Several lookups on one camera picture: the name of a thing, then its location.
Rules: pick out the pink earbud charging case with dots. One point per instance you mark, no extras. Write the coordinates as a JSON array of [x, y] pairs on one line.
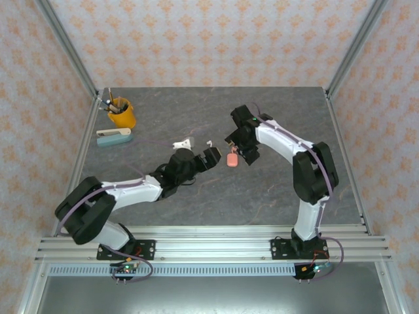
[[232, 160]]

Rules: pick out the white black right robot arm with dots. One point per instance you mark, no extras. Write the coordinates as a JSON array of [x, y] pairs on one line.
[[278, 140]]

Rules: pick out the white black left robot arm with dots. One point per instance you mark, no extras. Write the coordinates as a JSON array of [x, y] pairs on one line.
[[137, 194]]

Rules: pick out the white teal stapler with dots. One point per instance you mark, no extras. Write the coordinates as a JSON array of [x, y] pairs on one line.
[[114, 140]]

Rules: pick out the yellow pen holder cup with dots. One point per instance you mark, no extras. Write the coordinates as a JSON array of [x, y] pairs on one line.
[[126, 119]]

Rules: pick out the beige wooden stick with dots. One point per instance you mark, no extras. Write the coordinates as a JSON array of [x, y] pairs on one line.
[[119, 103]]

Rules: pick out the black pen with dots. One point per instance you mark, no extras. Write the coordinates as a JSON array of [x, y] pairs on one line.
[[106, 105]]

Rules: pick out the yellow pencil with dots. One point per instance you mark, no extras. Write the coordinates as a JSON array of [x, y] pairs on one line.
[[111, 96]]

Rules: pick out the small circuit board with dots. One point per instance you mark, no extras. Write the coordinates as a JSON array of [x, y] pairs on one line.
[[126, 269], [316, 269]]

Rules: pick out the grey metal shelf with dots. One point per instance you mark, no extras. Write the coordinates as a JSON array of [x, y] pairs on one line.
[[212, 294]]

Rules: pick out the aluminium lower upright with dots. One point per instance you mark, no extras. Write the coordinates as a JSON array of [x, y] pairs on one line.
[[32, 289], [391, 289]]

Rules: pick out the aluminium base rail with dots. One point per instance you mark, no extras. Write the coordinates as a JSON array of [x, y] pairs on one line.
[[212, 245]]

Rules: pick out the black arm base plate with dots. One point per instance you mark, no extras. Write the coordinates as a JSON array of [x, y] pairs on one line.
[[278, 250], [147, 250]]

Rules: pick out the aluminium side rail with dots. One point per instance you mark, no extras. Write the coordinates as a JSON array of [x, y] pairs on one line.
[[351, 163], [85, 137]]

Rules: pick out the aluminium corner post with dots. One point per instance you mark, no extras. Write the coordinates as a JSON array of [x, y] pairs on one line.
[[357, 42], [66, 42]]

